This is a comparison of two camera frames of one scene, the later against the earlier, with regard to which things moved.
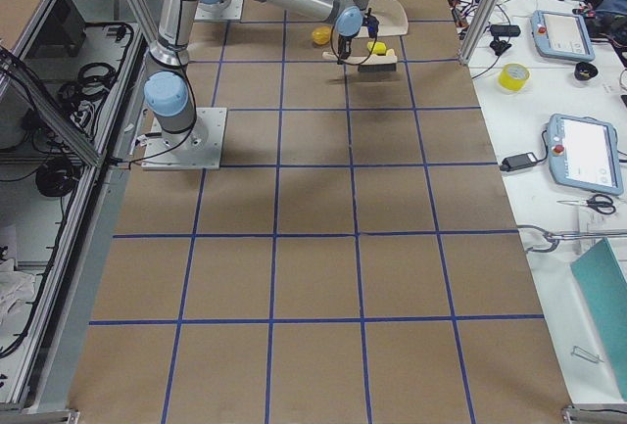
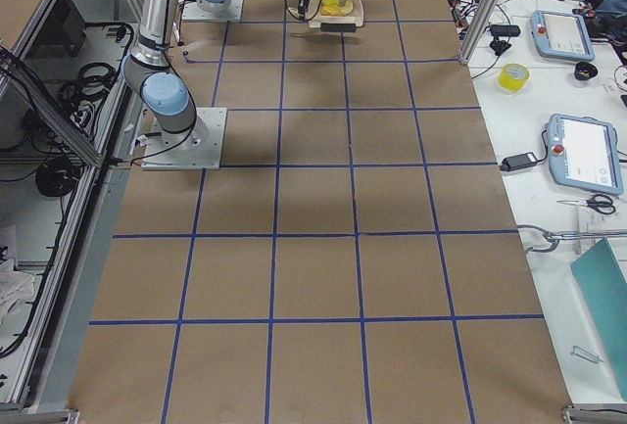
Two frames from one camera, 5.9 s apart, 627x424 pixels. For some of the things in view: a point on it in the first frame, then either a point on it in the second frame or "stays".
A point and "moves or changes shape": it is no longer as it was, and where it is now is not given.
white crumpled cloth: (16, 287) stays
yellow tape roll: (513, 76) stays
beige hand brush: (372, 64) moves or changes shape
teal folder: (602, 273) stays
